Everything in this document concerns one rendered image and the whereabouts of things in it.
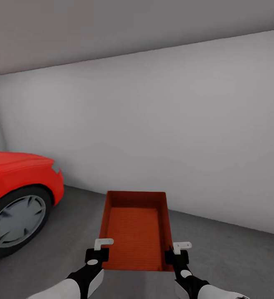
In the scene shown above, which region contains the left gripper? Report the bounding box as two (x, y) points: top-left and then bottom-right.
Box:
(85, 248), (109, 263)

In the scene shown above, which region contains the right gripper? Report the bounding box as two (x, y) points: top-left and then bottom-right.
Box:
(165, 249), (189, 267)

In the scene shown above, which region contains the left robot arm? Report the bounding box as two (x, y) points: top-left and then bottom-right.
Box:
(28, 238), (114, 299)

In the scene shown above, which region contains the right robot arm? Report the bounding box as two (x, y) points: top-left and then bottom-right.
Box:
(165, 242), (250, 299)

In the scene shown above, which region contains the storage box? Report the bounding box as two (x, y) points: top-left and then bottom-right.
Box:
(99, 191), (174, 272)

